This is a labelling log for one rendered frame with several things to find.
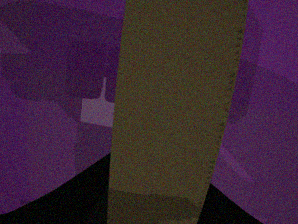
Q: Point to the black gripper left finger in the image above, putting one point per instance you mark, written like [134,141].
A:
[83,200]

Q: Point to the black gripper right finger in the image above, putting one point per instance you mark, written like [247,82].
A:
[218,209]

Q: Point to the long wooden bed rail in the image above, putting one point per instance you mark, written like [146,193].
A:
[177,66]

